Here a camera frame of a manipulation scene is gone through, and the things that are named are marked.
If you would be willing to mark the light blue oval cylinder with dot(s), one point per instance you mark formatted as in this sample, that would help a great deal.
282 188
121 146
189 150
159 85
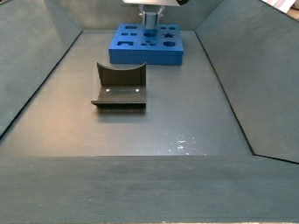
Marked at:
149 20

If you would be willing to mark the blue foam shape-sorter block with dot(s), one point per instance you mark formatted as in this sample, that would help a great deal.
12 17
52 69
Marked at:
156 47

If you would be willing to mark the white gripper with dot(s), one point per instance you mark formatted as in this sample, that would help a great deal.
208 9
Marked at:
155 2

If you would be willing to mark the dark curved cradle fixture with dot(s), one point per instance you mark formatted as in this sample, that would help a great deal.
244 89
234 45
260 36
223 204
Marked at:
121 86

